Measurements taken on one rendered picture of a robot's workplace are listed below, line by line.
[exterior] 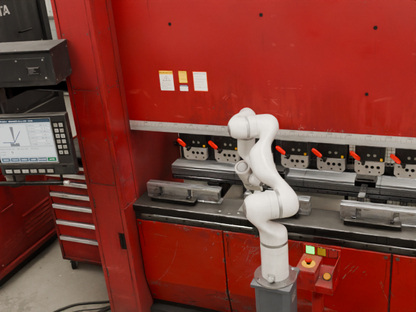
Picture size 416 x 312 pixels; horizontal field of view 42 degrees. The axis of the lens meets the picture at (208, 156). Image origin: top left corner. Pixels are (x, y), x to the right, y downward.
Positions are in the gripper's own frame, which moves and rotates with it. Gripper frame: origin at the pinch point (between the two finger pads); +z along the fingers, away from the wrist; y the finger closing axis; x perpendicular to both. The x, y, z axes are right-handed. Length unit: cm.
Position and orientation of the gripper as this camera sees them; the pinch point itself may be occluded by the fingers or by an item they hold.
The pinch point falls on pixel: (257, 190)
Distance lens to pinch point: 309.2
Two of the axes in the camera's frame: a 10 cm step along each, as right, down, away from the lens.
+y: -9.0, -1.0, 4.2
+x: -2.7, 8.9, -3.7
